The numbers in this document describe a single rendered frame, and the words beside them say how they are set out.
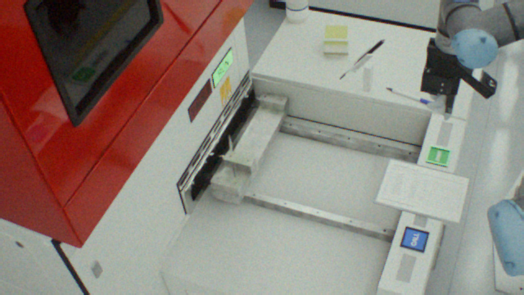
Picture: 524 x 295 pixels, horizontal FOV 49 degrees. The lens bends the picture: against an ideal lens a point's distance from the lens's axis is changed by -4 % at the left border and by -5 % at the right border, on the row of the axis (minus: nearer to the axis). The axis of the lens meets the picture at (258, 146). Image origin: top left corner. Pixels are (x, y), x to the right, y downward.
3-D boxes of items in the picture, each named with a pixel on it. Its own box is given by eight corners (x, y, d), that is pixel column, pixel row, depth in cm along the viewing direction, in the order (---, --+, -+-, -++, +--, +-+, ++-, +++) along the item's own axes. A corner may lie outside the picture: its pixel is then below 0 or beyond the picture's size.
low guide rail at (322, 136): (252, 125, 179) (251, 118, 177) (255, 120, 180) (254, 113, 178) (418, 165, 163) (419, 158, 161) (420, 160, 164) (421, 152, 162)
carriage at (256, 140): (211, 197, 158) (210, 190, 156) (264, 106, 180) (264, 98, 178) (239, 205, 155) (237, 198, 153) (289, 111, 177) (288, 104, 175)
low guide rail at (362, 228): (214, 192, 163) (212, 186, 161) (217, 188, 164) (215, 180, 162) (394, 243, 147) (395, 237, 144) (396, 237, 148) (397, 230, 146)
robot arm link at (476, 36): (512, 24, 98) (495, -10, 106) (452, 48, 102) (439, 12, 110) (521, 56, 103) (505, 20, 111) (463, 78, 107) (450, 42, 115)
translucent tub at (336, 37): (322, 57, 175) (322, 38, 170) (324, 42, 180) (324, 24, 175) (349, 58, 174) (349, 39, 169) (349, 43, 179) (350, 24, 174)
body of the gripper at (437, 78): (426, 73, 134) (431, 30, 125) (463, 80, 131) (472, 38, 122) (419, 94, 129) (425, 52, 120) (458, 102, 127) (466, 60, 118)
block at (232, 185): (211, 188, 156) (210, 181, 154) (217, 179, 158) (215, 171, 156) (239, 196, 154) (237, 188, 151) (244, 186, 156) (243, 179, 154)
